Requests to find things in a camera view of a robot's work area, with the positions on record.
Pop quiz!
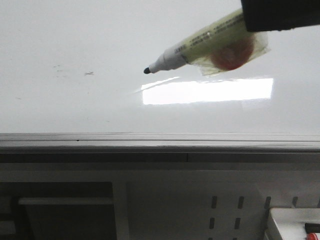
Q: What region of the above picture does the white perforated pegboard panel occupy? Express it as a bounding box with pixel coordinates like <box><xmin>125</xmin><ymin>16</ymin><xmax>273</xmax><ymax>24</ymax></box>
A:
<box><xmin>127</xmin><ymin>181</ymin><xmax>320</xmax><ymax>240</ymax></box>

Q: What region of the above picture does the black item in bin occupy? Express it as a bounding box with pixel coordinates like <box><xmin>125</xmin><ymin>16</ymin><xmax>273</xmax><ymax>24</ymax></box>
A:
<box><xmin>304</xmin><ymin>223</ymin><xmax>320</xmax><ymax>234</ymax></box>

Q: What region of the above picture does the white plastic bin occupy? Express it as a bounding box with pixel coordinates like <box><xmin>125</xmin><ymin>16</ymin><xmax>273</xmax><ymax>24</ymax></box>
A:
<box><xmin>264</xmin><ymin>207</ymin><xmax>320</xmax><ymax>240</ymax></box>

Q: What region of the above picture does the red capped item in bin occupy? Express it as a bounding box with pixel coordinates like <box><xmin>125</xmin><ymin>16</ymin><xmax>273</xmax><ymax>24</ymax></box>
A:
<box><xmin>306</xmin><ymin>232</ymin><xmax>320</xmax><ymax>240</ymax></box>

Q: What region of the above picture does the whiteboard with grey frame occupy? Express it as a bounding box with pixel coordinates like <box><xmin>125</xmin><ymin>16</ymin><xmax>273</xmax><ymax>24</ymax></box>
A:
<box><xmin>0</xmin><ymin>0</ymin><xmax>320</xmax><ymax>153</ymax></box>

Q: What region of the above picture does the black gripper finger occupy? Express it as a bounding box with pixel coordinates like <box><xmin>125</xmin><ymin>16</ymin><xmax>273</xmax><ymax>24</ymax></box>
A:
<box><xmin>241</xmin><ymin>0</ymin><xmax>320</xmax><ymax>32</ymax></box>

